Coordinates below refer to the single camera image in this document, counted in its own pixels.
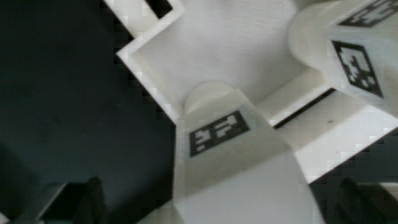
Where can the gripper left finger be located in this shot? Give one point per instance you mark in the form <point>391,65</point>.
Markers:
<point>68,204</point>

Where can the white chair leg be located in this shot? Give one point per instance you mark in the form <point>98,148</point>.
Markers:
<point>238,183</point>
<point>343,43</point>

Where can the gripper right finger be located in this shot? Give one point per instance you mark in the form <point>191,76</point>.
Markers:
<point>366,203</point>

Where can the white chair seat part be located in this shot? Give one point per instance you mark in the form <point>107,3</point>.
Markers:
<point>215,40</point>

